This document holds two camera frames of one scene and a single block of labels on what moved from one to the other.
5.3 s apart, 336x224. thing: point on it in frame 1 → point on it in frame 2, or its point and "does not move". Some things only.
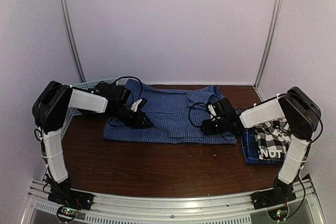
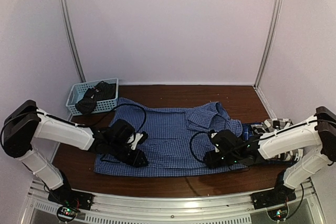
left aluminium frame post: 67,17 does not move
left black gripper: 138,120 → 136,158
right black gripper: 208,129 → 212,161
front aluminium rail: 235,209 does not move
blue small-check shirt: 176,114 → 176,142
